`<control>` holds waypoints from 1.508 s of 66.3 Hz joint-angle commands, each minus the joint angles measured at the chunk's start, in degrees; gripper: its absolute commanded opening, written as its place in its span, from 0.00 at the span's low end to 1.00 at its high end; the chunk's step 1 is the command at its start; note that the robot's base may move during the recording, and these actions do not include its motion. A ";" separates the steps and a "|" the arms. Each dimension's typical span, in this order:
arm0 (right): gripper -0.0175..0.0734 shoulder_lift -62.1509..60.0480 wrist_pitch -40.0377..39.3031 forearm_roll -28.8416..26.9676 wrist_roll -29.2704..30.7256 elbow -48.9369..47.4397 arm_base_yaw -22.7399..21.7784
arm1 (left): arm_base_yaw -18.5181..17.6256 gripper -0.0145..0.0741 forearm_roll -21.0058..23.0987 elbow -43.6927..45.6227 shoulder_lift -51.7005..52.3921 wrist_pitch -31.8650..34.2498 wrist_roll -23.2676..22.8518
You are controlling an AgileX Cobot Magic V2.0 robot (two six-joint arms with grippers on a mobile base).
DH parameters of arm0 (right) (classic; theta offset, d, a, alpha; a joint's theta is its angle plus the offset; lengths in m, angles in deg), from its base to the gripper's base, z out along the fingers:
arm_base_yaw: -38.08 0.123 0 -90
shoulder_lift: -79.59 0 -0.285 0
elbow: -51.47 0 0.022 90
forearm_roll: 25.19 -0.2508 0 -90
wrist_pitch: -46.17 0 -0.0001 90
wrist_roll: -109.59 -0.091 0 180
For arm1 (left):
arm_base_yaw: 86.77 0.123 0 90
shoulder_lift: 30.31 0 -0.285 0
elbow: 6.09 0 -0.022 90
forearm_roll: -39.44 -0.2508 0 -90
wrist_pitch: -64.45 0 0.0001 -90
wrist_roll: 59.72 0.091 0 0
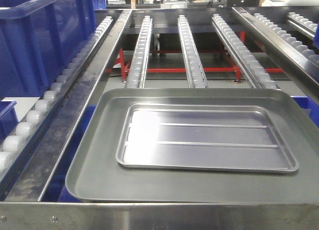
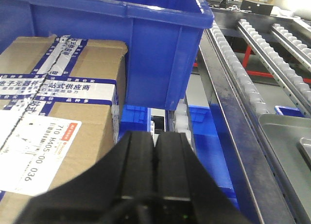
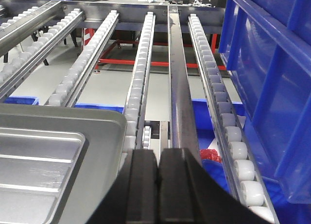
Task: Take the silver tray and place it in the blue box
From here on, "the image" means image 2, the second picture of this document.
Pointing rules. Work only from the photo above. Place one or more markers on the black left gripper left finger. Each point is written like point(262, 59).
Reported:
point(86, 197)

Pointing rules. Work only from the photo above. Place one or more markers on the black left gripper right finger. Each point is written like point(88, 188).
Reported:
point(186, 186)

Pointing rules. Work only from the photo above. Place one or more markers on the small silver metal tray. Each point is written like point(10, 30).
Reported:
point(305, 149)

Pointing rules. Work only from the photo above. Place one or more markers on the taped brown cardboard box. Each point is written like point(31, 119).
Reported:
point(62, 99)

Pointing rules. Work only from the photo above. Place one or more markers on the large silver metal tray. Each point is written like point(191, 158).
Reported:
point(284, 134)

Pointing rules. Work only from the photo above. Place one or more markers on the large blue plastic box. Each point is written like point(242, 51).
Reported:
point(162, 37)

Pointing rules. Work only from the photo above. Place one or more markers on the blue lower shelf bin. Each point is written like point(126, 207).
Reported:
point(206, 140)

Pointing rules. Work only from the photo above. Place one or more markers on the white roller track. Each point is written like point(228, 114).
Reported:
point(238, 73)
point(296, 89)
point(298, 49)

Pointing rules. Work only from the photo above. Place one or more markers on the dark blue rack rail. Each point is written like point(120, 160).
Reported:
point(258, 194)

